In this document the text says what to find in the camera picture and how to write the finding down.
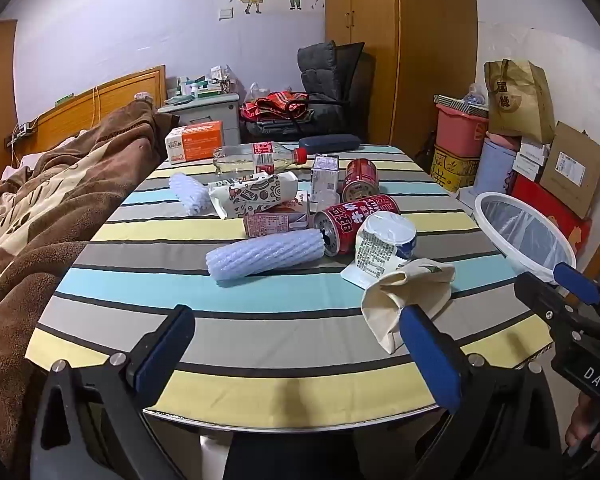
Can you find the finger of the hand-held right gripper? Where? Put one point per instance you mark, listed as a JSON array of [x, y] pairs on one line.
[[537, 296], [577, 281]]

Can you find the white plastic storage box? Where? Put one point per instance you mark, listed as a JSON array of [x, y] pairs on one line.
[[469, 197]]

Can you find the red gift box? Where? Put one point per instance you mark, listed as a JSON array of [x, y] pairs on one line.
[[545, 200]]

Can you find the clear plastic bottle red cap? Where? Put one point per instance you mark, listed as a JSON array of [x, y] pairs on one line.
[[240, 157]]

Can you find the pink plastic storage bin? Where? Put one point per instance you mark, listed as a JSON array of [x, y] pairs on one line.
[[460, 130]]

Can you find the person's right hand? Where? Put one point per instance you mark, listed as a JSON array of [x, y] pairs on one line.
[[586, 425]]

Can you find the flattened cardboard box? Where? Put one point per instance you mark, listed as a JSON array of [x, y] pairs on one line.
[[575, 165]]

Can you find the white paper food cup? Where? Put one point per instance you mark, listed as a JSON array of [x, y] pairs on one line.
[[380, 250]]

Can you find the plastic bag of bottles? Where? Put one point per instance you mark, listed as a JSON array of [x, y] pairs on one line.
[[476, 92]]

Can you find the strawberry milk carton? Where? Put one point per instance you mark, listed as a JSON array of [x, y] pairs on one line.
[[275, 222]]

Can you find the clear plastic bag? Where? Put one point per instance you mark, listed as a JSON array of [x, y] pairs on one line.
[[255, 91]]

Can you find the stack of white boxes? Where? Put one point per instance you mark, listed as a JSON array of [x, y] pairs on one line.
[[530, 157]]

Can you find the orange and white box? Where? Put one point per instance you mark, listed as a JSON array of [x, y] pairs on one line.
[[197, 140]]

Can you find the brown blanket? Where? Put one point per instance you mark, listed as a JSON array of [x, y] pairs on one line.
[[45, 220]]

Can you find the lilac cylinder box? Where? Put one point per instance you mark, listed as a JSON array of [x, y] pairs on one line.
[[492, 165]]

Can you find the grey cushioned chair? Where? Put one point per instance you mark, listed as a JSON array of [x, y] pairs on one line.
[[330, 75]]

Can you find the red drink can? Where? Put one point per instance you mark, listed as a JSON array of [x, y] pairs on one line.
[[360, 180], [355, 220]]

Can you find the brown paper bag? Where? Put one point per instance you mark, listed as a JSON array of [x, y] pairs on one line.
[[517, 100]]

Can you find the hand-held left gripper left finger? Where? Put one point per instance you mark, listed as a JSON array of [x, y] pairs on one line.
[[166, 352]]

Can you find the yellow printed box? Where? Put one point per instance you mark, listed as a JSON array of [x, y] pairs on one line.
[[452, 167]]

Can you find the dark blue glasses case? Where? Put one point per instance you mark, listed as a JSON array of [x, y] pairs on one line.
[[330, 142]]

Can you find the wooden wardrobe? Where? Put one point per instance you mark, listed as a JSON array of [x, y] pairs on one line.
[[410, 35]]

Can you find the wooden bed headboard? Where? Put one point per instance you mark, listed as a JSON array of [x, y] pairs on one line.
[[115, 92]]

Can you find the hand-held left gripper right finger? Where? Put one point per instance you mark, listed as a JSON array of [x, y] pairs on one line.
[[429, 360]]

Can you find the pile of medicine boxes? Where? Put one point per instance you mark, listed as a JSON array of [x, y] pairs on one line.
[[205, 85]]

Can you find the white wall switch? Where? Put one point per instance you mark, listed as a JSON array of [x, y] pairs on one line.
[[225, 14]]

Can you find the striped flat box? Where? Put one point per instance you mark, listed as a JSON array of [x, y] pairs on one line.
[[455, 101]]

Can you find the red patterned bag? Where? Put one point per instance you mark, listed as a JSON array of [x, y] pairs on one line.
[[270, 107]]

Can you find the grey nightstand cabinet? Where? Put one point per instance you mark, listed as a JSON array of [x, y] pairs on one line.
[[210, 112]]

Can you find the white patterned paper cup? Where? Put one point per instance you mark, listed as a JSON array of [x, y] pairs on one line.
[[252, 194]]

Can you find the white bin with liner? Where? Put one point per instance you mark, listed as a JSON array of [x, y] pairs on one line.
[[525, 255]]

